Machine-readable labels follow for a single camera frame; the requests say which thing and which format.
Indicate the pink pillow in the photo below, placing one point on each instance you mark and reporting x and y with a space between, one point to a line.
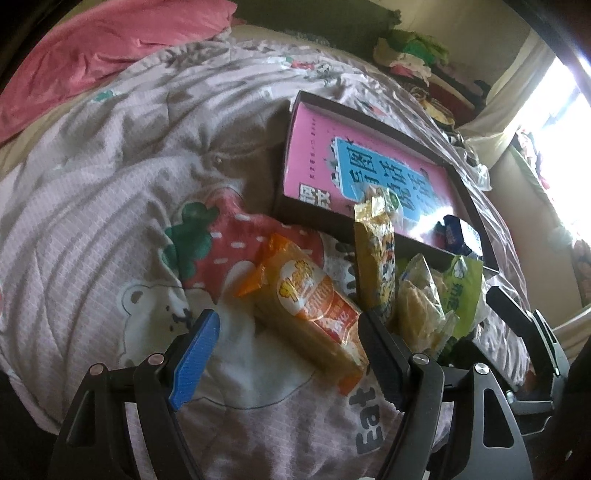
92 46

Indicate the dark green headboard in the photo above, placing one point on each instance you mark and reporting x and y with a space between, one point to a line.
323 18

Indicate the dark blue snack packet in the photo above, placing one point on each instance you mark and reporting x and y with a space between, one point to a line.
455 230

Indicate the lime green snack packet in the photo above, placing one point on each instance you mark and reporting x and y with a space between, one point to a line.
466 286

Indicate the clear packet of yellow crackers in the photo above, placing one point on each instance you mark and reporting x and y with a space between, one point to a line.
420 309

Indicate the pile of clothes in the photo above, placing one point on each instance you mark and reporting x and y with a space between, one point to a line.
415 60

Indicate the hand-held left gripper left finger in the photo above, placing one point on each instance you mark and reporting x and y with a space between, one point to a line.
196 355

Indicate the pink book with blue panel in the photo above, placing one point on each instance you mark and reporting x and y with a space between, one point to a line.
314 152

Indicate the clear plastic bag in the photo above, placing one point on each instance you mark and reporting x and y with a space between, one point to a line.
478 170

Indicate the gold yellow snack packet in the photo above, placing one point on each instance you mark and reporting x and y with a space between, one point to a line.
376 258

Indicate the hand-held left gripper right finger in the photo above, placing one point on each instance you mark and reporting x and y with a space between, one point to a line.
385 360

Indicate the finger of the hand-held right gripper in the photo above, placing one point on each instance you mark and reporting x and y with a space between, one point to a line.
549 341
508 307

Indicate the dark shallow cardboard box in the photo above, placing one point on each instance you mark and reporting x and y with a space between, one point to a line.
314 221

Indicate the bright window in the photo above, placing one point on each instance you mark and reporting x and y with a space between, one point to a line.
568 138

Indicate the white curtain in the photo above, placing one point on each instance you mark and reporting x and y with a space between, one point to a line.
521 83

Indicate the orange snack packet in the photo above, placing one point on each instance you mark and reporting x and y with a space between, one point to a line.
304 300

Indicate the beige furniture panel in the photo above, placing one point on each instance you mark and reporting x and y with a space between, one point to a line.
512 207

